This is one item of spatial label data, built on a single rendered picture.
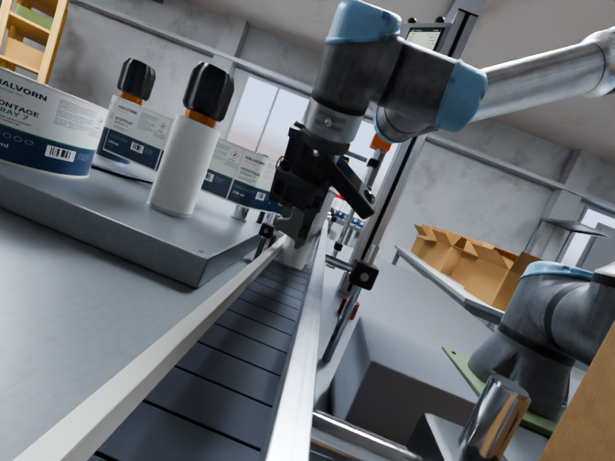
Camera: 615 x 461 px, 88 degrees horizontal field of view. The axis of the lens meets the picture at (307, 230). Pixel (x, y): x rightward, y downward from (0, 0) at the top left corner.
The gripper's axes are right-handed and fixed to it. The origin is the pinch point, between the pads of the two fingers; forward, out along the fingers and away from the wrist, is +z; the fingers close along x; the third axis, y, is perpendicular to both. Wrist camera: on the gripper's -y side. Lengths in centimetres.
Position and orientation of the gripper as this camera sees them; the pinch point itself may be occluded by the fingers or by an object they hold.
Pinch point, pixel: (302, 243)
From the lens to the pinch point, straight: 56.7
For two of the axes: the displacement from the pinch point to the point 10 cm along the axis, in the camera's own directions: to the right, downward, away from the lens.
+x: -2.4, 5.5, -8.0
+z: -2.9, 7.5, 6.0
